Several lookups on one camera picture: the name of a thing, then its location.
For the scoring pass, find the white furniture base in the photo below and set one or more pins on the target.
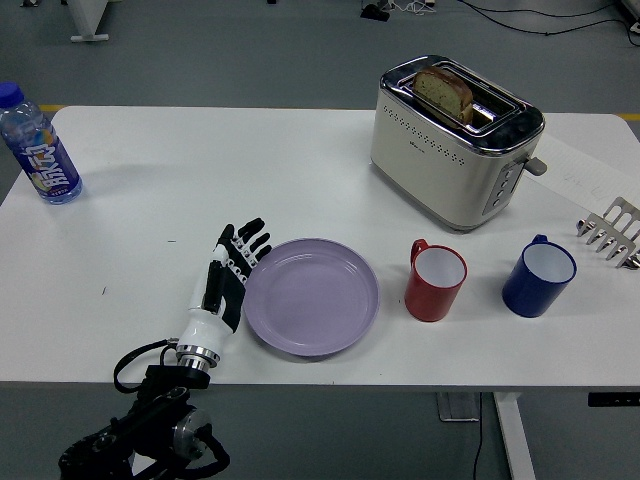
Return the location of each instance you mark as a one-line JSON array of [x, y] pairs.
[[87, 17]]

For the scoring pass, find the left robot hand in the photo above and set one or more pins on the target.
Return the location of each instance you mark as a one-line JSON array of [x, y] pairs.
[[225, 295]]

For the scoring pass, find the blue plastic cup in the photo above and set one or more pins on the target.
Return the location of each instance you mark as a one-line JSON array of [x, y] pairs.
[[539, 277]]

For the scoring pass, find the white paper sheet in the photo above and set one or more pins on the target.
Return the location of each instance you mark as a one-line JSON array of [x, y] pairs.
[[575, 167]]

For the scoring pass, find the black table control panel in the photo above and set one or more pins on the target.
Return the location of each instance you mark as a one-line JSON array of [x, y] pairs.
[[614, 399]]

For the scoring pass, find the slice of brown bread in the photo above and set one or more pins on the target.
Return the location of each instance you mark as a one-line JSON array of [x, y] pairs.
[[445, 95]]

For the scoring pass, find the white table leg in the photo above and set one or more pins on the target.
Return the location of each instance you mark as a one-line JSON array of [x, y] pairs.
[[512, 435]]

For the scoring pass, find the cream and chrome toaster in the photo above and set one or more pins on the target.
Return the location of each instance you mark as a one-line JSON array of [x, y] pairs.
[[450, 155]]

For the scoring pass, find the blue-capped drink bottle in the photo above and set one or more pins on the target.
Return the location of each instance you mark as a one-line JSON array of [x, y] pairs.
[[40, 150]]

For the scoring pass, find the silver metal rack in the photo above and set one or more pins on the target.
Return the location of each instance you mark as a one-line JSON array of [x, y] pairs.
[[612, 232]]

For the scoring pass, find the black power adapter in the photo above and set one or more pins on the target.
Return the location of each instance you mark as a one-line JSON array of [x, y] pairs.
[[375, 11]]

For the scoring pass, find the grey under-table bracket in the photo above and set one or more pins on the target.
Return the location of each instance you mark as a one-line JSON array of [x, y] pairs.
[[457, 405]]

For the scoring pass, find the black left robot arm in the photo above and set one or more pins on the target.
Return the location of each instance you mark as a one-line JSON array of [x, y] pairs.
[[150, 420]]

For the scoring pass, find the red plastic cup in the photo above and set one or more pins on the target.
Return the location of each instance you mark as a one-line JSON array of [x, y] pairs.
[[434, 282]]

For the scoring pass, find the purple plastic plate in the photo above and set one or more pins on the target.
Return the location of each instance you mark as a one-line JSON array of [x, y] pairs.
[[312, 297]]

